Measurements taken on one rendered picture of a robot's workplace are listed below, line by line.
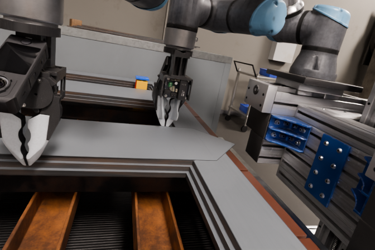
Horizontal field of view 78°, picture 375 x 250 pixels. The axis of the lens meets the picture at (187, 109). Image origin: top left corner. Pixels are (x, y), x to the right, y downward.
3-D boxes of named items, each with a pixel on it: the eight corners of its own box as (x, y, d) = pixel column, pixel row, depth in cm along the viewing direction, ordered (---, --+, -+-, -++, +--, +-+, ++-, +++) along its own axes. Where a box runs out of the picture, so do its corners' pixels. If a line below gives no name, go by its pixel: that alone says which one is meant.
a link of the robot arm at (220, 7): (245, 37, 60) (218, 29, 52) (214, 33, 68) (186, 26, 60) (253, 5, 58) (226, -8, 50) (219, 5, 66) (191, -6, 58)
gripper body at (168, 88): (158, 100, 53) (166, 47, 50) (154, 91, 61) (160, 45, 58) (190, 103, 55) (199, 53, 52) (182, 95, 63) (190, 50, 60)
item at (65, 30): (-34, 17, 101) (-35, 8, 100) (22, 23, 157) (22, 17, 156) (231, 63, 139) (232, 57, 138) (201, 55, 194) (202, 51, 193)
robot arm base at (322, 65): (313, 76, 90) (321, 51, 88) (345, 83, 76) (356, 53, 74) (280, 70, 87) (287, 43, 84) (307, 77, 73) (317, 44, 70)
